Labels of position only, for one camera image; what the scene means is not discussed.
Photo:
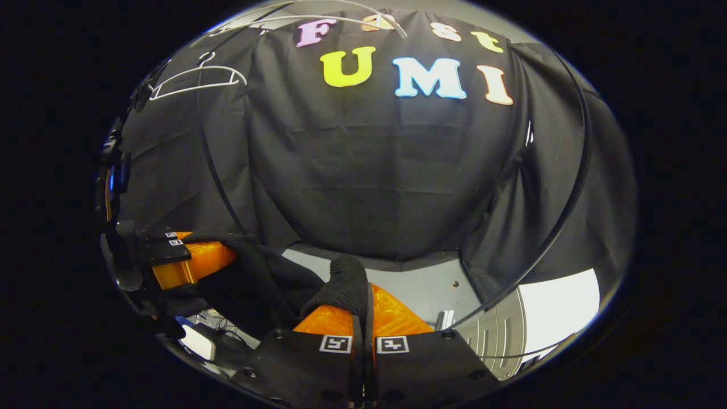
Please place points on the black jacket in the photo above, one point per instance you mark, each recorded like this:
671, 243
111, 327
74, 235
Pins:
267, 278

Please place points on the black clothes rack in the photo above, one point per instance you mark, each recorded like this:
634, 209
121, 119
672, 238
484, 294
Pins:
582, 170

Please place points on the white clothes hanger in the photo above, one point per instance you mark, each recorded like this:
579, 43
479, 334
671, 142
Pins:
193, 76
318, 19

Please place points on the black backdrop cloth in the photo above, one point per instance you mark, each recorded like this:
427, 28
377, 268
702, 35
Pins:
369, 170

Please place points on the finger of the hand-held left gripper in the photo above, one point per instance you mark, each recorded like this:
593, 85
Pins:
199, 261
162, 236

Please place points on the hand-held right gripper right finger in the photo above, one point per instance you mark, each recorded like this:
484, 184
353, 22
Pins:
431, 369

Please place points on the white box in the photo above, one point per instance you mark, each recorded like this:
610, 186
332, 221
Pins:
199, 342

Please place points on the grey metal cabinet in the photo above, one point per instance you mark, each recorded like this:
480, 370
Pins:
494, 335

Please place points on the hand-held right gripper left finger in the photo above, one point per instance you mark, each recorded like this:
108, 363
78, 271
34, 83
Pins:
301, 369

